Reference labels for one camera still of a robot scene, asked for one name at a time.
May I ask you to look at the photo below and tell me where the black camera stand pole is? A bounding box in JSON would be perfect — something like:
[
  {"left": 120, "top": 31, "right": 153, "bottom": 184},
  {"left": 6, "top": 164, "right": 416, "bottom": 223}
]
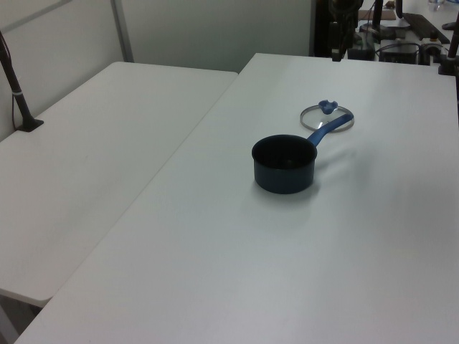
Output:
[{"left": 0, "top": 30, "right": 44, "bottom": 132}]

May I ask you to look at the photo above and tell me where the black keyboard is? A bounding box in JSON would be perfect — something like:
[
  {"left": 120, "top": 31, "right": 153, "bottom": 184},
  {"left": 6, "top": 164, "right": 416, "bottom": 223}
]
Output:
[{"left": 402, "top": 12, "right": 450, "bottom": 41}]

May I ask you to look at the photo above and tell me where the dark blue saucepan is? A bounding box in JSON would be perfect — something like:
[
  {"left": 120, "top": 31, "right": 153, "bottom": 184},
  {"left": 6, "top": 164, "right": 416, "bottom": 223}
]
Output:
[{"left": 251, "top": 114, "right": 354, "bottom": 195}]

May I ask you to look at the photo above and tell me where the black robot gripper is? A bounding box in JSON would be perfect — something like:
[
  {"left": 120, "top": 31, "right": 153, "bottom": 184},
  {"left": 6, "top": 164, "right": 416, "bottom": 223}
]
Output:
[{"left": 328, "top": 0, "right": 361, "bottom": 62}]

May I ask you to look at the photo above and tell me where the glass lid with blue knob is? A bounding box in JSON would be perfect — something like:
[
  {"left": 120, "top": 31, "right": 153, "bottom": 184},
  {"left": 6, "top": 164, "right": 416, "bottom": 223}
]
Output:
[{"left": 299, "top": 99, "right": 356, "bottom": 133}]

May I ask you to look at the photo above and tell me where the black clamped stand pole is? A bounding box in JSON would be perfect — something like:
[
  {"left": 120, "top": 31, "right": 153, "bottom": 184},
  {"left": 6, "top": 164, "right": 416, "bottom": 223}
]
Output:
[{"left": 437, "top": 27, "right": 459, "bottom": 76}]

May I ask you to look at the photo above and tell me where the black electronics box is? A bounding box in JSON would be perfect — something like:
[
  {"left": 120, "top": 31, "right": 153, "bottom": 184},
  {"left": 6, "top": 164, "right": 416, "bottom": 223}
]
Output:
[{"left": 379, "top": 42, "right": 421, "bottom": 65}]

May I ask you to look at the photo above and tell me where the grey monitor stand base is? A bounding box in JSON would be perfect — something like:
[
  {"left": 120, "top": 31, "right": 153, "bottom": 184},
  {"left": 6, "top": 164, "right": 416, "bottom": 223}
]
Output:
[{"left": 359, "top": 17, "right": 407, "bottom": 39}]

